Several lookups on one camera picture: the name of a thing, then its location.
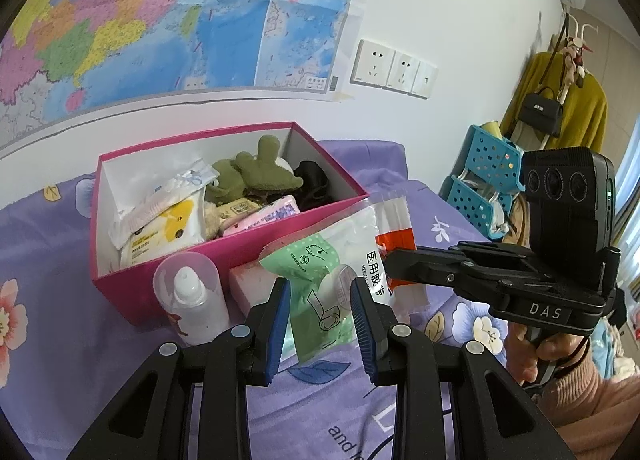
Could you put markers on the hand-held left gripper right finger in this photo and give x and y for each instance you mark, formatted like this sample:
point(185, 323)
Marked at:
point(362, 325)

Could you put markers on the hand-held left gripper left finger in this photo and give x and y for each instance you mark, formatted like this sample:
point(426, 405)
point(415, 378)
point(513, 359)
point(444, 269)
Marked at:
point(277, 330)

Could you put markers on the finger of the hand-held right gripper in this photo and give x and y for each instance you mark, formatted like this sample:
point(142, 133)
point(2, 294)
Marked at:
point(500, 252)
point(430, 267)

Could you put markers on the medical tape packet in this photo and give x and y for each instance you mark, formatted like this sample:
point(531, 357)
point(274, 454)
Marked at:
point(325, 250)

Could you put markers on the small floral tissue pack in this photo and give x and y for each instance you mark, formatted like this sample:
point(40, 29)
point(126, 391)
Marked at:
point(265, 215)

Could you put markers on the white brown-labelled tissue packet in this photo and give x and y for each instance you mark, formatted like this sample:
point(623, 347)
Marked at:
point(240, 209)

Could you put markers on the brown bear toy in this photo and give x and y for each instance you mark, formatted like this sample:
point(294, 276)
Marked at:
point(212, 220)

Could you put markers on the black cloth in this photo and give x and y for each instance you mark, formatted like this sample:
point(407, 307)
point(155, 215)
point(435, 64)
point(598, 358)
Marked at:
point(312, 185)

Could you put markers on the yellow white wet wipes packet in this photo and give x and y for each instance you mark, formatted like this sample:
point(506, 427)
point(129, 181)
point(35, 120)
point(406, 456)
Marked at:
point(170, 230)

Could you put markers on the pink cardboard box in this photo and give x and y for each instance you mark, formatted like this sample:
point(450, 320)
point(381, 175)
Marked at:
point(130, 290)

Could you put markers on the green frog plush toy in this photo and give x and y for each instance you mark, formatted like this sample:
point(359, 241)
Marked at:
point(260, 170)

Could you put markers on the cotton swab packet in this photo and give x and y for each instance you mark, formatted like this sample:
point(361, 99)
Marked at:
point(160, 190)

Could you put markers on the person's right forearm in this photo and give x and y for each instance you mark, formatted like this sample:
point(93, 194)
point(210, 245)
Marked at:
point(595, 390)

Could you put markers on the person's right hand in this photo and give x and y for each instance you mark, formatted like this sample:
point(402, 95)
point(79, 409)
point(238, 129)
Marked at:
point(520, 355)

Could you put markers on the large pastel tissue pack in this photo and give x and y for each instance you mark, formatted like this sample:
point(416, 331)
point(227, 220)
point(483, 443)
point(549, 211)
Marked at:
point(247, 290)

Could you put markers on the window curtain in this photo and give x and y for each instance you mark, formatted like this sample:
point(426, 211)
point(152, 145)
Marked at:
point(630, 180)

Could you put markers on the white spray bottle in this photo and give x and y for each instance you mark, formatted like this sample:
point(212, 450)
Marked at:
point(195, 305)

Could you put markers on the blue plastic rack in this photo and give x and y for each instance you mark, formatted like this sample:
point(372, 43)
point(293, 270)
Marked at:
point(485, 165)

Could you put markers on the yellow coat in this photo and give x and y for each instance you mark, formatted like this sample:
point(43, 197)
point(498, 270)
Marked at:
point(585, 110)

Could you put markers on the black handbag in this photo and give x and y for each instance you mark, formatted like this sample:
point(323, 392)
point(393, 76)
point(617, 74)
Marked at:
point(540, 112)

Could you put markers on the coat rack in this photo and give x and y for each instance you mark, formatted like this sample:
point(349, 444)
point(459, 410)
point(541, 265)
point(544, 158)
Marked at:
point(575, 55)

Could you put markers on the purple floral bedsheet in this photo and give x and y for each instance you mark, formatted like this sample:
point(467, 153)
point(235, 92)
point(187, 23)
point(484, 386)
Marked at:
point(50, 340)

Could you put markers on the white wall socket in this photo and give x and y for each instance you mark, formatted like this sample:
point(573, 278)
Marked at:
point(402, 71)
point(372, 62)

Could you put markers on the wall map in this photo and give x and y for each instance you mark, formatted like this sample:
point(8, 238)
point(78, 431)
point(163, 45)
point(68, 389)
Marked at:
point(150, 15)

